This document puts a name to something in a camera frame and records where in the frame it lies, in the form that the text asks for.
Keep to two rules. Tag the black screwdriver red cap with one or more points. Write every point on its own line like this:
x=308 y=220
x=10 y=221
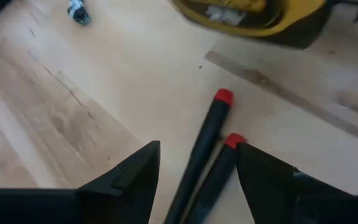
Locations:
x=207 y=140
x=219 y=180

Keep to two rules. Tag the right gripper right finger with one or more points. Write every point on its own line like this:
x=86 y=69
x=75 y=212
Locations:
x=269 y=193

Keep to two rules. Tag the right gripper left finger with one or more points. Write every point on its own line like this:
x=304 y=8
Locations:
x=129 y=193

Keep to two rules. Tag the yellow black tape measure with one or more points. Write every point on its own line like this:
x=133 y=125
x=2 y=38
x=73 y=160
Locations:
x=291 y=28

